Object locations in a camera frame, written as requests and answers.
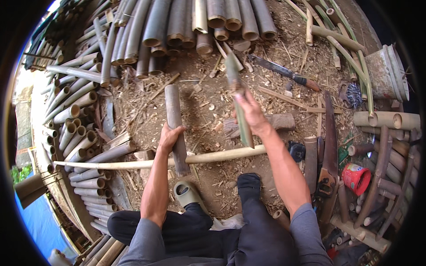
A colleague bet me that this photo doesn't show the person's right hand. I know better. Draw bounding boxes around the person's right hand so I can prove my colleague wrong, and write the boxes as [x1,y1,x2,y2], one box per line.
[232,91,273,137]

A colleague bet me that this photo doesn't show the person's left hand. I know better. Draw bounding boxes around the person's left hand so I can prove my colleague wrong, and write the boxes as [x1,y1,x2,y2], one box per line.
[158,122,188,155]

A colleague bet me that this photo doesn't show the green split bamboo slat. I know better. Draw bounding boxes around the green split bamboo slat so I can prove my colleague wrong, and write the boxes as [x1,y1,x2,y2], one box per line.
[224,50,255,149]

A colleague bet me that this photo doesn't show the grey bamboo tube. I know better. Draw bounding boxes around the grey bamboo tube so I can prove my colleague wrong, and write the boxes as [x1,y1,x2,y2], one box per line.
[164,84,191,177]

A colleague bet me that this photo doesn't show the wooden chopping block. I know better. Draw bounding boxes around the wooden chopping block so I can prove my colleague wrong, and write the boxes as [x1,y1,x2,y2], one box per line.
[223,113,296,140]

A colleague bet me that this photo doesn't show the thin bamboo strip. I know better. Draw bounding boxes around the thin bamboo strip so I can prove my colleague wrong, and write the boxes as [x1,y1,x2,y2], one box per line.
[258,86,344,114]

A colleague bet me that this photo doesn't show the long pale bamboo pole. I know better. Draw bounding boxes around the long pale bamboo pole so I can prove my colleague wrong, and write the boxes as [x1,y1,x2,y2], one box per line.
[53,144,267,170]

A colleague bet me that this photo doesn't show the black tape measure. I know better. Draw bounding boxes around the black tape measure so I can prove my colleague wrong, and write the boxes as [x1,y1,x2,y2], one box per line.
[288,140,306,163]

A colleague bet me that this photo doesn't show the pile of thick bamboo tubes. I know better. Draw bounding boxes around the pile of thick bamboo tubes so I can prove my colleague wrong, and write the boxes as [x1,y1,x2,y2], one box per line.
[100,0,279,88]

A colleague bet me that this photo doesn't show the short brown bamboo tube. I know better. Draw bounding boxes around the short brown bamboo tube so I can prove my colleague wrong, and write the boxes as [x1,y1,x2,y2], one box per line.
[303,136,319,194]

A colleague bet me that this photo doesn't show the rusty hand saw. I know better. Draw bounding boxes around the rusty hand saw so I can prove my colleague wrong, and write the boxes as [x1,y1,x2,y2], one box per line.
[316,91,341,197]

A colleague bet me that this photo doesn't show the grey-green rubber sandal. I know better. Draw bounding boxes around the grey-green rubber sandal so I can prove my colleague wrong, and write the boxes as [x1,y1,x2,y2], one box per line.
[173,180,209,214]

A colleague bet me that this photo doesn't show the bundle of green bamboo stalks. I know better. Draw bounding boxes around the bundle of green bamboo stalks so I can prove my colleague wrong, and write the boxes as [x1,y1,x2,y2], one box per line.
[284,0,375,117]

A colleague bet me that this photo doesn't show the white plastic bag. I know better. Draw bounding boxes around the white plastic bag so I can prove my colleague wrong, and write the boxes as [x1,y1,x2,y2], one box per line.
[210,213,246,231]

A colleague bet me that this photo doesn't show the small bamboo stub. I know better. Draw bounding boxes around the small bamboo stub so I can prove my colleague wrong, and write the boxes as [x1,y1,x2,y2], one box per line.
[272,209,291,231]

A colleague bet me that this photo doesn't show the red plastic can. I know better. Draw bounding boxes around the red plastic can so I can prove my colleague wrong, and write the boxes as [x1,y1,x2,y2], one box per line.
[341,162,372,197]

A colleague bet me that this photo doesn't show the person's legs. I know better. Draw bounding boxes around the person's legs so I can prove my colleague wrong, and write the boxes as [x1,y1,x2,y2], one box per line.
[107,172,300,266]

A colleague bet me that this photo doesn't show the pale thick bamboo tube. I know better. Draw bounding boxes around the pale thick bamboo tube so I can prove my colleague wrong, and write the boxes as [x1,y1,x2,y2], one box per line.
[353,111,421,131]

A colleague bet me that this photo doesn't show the white plastic bucket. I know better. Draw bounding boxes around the white plastic bucket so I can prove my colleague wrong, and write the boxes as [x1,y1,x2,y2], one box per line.
[364,44,410,102]

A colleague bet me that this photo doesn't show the heap of thin bamboo tubes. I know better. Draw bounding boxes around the heap of thin bamboo tubes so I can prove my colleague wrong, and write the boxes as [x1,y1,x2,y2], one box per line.
[25,8,138,235]

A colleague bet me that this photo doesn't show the heap of brown bamboo pieces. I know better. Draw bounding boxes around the heap of brown bamboo pieces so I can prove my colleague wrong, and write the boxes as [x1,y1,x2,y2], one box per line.
[328,126,422,255]

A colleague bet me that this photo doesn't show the person's body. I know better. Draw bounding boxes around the person's body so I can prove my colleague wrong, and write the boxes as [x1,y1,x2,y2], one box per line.
[116,203,334,266]

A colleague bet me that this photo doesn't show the stack of bamboo poles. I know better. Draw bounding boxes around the stack of bamboo poles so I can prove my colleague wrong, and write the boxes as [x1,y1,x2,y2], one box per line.
[79,234,130,266]

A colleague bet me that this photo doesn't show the blue tarp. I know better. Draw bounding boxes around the blue tarp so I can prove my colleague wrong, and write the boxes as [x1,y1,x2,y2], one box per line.
[15,192,80,264]

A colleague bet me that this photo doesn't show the machete with wooden handle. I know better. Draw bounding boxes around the machete with wooden handle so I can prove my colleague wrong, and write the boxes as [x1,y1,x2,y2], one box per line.
[248,54,321,92]

